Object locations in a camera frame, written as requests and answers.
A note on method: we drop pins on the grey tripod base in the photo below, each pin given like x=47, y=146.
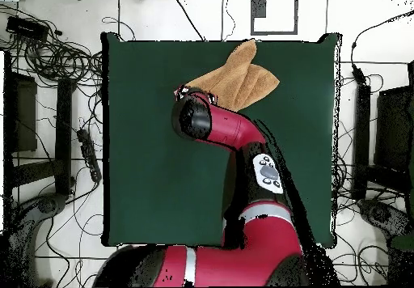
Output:
x=48, y=204
x=381, y=213

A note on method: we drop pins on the black power strip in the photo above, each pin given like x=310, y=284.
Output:
x=89, y=153

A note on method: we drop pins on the grey floor outlet frame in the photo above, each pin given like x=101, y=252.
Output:
x=258, y=8

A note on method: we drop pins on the black electronics box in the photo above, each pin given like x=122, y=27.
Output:
x=26, y=27

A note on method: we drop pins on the dark green table cloth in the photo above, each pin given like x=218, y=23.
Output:
x=145, y=187

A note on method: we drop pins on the orange terry towel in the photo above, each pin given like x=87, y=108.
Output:
x=245, y=77

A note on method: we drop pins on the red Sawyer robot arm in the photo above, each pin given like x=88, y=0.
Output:
x=226, y=126

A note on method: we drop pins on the black metal frame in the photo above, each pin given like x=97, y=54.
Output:
x=63, y=123
x=393, y=123

